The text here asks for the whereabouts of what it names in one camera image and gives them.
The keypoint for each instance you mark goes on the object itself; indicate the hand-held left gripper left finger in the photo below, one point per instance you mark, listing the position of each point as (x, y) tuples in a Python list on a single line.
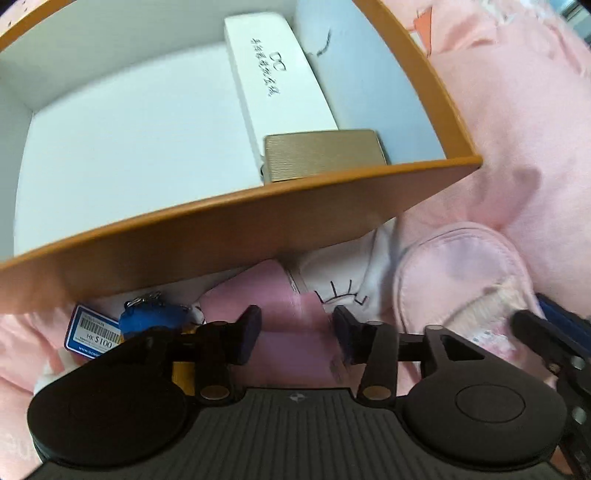
[(247, 334)]

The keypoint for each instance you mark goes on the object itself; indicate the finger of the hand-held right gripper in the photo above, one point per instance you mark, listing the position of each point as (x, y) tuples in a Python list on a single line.
[(535, 327), (563, 314)]

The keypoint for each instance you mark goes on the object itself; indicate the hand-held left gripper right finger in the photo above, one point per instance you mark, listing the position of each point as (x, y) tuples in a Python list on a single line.
[(344, 337)]

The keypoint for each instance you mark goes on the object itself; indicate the orange cardboard box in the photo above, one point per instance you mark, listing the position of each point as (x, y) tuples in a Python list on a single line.
[(231, 230)]

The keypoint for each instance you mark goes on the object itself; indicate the pink sleep mask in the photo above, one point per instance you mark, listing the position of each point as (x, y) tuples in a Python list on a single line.
[(443, 267)]

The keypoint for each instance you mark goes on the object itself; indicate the white eyelash print pouch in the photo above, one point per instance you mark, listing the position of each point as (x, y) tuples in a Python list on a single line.
[(341, 272)]

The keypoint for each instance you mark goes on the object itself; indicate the blue and white price tag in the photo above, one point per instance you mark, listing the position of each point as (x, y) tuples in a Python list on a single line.
[(92, 327)]

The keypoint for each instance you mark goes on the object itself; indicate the pink printed blanket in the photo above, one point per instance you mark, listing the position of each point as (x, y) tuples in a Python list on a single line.
[(508, 138)]

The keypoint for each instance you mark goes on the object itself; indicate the gold textured box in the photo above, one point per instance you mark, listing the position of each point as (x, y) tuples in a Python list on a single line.
[(323, 152)]

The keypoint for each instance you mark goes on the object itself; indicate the white glasses case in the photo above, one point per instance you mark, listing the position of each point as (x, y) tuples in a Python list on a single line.
[(277, 92)]

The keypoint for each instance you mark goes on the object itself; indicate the light blue eyelash eye mask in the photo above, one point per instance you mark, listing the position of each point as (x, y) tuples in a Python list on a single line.
[(332, 78)]

